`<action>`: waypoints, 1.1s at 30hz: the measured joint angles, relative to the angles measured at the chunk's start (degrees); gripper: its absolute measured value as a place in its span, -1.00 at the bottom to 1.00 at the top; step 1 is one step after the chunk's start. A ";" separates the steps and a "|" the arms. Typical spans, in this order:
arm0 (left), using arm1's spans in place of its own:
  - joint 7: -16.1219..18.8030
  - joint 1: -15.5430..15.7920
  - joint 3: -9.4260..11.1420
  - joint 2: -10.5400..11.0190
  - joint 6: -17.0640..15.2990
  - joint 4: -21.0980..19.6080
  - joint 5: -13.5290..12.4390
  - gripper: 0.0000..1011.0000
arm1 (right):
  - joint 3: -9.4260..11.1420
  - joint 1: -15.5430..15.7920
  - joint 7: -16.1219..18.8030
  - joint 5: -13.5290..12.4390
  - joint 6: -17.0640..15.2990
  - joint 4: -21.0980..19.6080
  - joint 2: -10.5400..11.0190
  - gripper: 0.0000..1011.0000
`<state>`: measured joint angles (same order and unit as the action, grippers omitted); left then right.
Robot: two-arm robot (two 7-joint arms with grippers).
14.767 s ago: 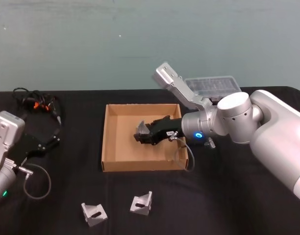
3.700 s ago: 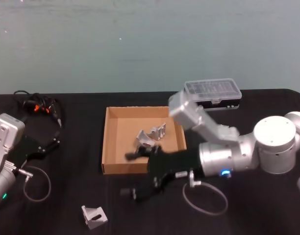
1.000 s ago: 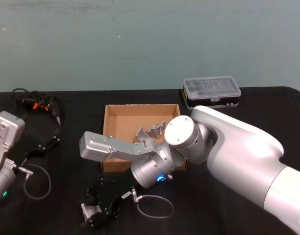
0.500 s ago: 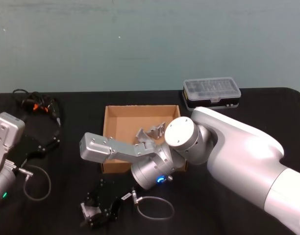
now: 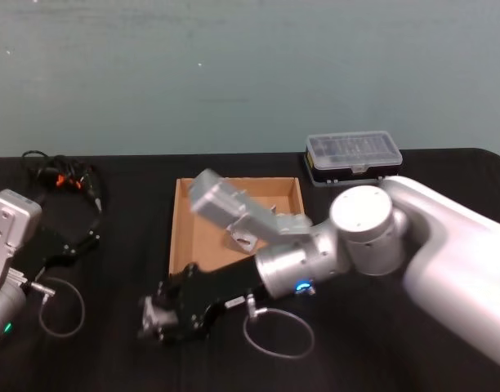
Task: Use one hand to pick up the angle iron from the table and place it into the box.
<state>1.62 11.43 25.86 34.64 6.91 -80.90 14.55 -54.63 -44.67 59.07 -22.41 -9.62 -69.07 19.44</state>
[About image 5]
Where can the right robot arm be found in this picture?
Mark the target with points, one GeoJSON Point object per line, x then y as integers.
{"type": "Point", "coordinates": [368, 228]}

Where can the clear plastic case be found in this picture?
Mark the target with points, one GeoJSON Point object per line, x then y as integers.
{"type": "Point", "coordinates": [352, 152]}

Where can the shallow brown cardboard tray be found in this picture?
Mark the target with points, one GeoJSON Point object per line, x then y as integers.
{"type": "Point", "coordinates": [201, 241]}

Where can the black table cloth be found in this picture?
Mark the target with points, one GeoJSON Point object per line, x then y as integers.
{"type": "Point", "coordinates": [356, 351]}

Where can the small white plastic piece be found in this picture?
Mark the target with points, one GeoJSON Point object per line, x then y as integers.
{"type": "Point", "coordinates": [153, 317]}

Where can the pale wall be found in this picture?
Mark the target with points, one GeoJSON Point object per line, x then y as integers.
{"type": "Point", "coordinates": [233, 61]}

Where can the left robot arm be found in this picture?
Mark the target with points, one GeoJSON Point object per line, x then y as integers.
{"type": "Point", "coordinates": [4, 307]}

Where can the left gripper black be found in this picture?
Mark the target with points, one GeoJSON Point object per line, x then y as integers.
{"type": "Point", "coordinates": [43, 247]}

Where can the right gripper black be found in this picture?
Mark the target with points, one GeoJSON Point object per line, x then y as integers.
{"type": "Point", "coordinates": [227, 283]}

